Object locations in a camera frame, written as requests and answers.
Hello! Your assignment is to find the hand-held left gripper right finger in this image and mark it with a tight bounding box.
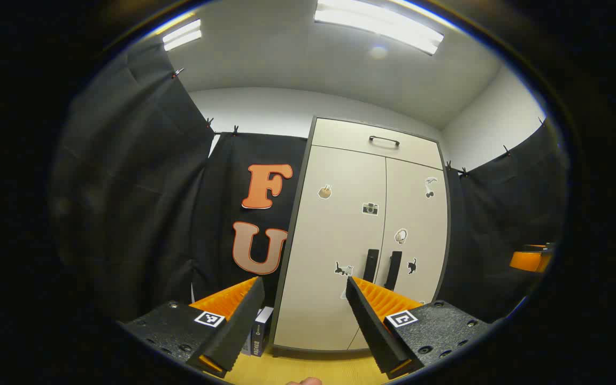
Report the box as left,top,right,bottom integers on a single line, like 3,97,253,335
344,275,495,380

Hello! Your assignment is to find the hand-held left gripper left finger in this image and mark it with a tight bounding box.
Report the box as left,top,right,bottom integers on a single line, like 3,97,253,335
117,275,266,379

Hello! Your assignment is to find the beige double-door shoe cabinet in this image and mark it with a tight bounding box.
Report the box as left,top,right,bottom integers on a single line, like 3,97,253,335
269,117,452,358

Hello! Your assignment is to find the black door handle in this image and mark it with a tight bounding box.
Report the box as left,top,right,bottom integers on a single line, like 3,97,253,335
383,250,403,291
363,249,380,283

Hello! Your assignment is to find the camera-sticker beige shoe cabinet door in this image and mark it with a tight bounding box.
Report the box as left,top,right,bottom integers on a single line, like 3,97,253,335
274,144,388,352

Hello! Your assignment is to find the black-cat-sticker beige shoe cabinet door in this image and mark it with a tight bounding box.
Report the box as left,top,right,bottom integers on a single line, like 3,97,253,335
349,158,450,352

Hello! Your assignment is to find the beige cabinet drawer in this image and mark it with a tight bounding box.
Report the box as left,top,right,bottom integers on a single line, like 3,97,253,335
311,119,443,171

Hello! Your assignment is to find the pale blue cardboard box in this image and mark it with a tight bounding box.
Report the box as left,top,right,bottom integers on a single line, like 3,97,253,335
240,324,255,356

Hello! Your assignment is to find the dark blue cardboard box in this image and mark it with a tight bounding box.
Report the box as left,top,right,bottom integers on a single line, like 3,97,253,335
251,306,275,358

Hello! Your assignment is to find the black backdrop cloth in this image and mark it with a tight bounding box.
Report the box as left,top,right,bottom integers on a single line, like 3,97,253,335
436,119,568,324
51,40,309,321

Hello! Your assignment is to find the wide ceiling light panel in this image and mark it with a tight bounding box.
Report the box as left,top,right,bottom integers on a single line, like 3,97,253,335
313,0,445,56

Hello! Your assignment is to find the narrow ceiling light panel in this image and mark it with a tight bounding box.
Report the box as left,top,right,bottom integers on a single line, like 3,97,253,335
161,19,203,52

